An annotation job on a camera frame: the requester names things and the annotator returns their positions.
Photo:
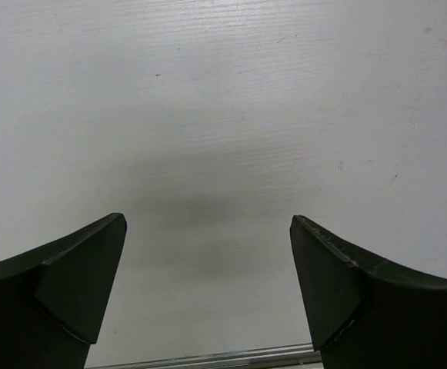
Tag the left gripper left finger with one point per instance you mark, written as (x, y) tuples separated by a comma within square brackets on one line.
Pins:
[(53, 298)]

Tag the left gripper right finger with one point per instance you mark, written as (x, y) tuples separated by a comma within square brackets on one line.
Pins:
[(363, 310)]

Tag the aluminium rail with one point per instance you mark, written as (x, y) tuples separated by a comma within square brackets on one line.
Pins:
[(270, 357)]

